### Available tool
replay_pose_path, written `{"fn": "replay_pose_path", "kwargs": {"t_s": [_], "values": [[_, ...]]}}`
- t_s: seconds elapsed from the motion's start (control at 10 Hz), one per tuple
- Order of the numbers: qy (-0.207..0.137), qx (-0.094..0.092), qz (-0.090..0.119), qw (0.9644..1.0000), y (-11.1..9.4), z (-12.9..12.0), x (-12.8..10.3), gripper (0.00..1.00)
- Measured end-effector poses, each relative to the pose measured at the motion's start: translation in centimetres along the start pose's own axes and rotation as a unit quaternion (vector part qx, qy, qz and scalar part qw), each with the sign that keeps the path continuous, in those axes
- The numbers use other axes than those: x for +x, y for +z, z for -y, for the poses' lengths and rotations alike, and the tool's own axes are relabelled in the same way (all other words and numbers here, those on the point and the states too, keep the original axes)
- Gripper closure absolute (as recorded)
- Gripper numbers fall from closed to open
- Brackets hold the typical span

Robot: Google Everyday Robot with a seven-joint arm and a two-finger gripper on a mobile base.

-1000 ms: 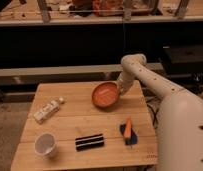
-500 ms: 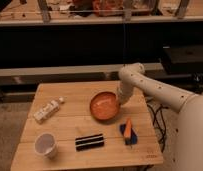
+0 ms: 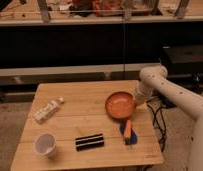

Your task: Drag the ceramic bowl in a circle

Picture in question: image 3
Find black cables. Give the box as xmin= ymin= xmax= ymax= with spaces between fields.
xmin=146 ymin=96 xmax=168 ymax=153

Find white paper cup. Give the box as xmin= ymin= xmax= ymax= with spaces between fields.
xmin=34 ymin=133 xmax=57 ymax=158

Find grey metal shelf rail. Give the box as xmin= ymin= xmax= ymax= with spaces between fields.
xmin=0 ymin=63 xmax=154 ymax=77

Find black box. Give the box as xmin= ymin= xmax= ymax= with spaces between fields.
xmin=161 ymin=45 xmax=203 ymax=74

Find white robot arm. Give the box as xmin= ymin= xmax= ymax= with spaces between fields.
xmin=135 ymin=65 xmax=203 ymax=171

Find light wooden table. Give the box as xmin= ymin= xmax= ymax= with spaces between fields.
xmin=11 ymin=80 xmax=163 ymax=171

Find blue cloth piece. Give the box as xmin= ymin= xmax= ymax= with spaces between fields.
xmin=119 ymin=122 xmax=138 ymax=145

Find orange carrot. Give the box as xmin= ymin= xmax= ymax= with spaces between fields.
xmin=124 ymin=119 xmax=132 ymax=139

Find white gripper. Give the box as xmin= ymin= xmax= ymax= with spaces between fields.
xmin=135 ymin=82 xmax=153 ymax=105

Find white plastic bottle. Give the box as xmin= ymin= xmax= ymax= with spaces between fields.
xmin=33 ymin=97 xmax=65 ymax=124

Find orange ceramic bowl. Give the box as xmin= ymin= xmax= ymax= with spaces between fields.
xmin=105 ymin=92 xmax=135 ymax=119

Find black striped eraser block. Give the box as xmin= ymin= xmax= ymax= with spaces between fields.
xmin=75 ymin=134 xmax=104 ymax=151

